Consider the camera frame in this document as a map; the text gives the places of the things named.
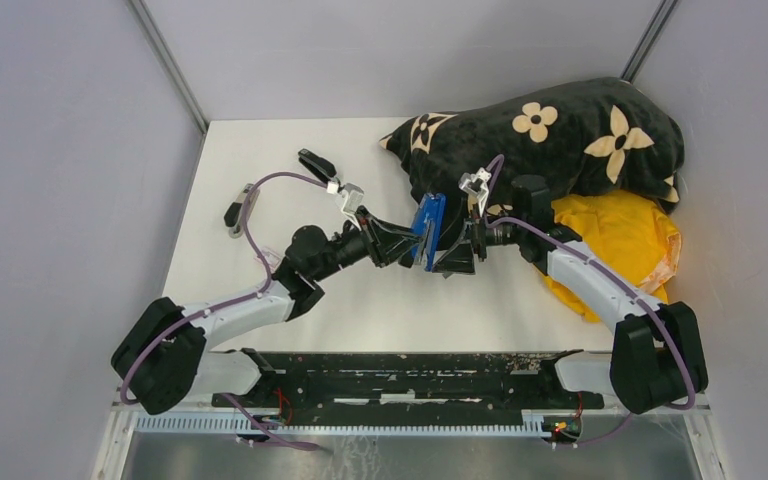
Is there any white slotted cable duct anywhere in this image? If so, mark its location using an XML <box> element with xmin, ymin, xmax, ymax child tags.
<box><xmin>133</xmin><ymin>409</ymin><xmax>584</xmax><ymax>440</ymax></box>

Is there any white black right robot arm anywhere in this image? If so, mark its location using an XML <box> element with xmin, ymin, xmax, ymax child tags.
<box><xmin>429</xmin><ymin>169</ymin><xmax>708</xmax><ymax>414</ymax></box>

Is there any blue stapler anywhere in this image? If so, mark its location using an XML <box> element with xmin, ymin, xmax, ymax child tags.
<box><xmin>410</xmin><ymin>193</ymin><xmax>446</xmax><ymax>272</ymax></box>

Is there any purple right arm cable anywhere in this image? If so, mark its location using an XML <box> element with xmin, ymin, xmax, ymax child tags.
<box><xmin>483</xmin><ymin>154</ymin><xmax>698</xmax><ymax>448</ymax></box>

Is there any beige stapler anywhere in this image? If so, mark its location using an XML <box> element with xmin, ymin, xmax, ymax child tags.
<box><xmin>223</xmin><ymin>183</ymin><xmax>260</xmax><ymax>238</ymax></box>

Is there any yellow crumpled cloth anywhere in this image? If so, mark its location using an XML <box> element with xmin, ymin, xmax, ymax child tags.
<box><xmin>552</xmin><ymin>190</ymin><xmax>683</xmax><ymax>303</ymax></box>

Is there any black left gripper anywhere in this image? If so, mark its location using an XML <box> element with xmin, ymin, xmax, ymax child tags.
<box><xmin>311</xmin><ymin>205</ymin><xmax>423</xmax><ymax>282</ymax></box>

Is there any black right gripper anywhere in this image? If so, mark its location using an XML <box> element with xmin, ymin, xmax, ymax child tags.
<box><xmin>431</xmin><ymin>198</ymin><xmax>526</xmax><ymax>275</ymax></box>

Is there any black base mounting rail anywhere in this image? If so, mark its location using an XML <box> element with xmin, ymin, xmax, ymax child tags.
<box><xmin>212</xmin><ymin>352</ymin><xmax>605</xmax><ymax>427</ymax></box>

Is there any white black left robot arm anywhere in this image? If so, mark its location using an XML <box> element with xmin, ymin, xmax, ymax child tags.
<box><xmin>111</xmin><ymin>208</ymin><xmax>424</xmax><ymax>415</ymax></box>

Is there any black floral plush pillow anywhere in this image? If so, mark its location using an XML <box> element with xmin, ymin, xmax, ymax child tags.
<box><xmin>379</xmin><ymin>77</ymin><xmax>685</xmax><ymax>214</ymax></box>

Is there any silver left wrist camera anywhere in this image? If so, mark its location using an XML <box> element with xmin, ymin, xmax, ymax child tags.
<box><xmin>326</xmin><ymin>181</ymin><xmax>364</xmax><ymax>225</ymax></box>

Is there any black stapler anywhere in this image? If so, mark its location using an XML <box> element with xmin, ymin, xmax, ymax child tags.
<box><xmin>297</xmin><ymin>149</ymin><xmax>339</xmax><ymax>184</ymax></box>

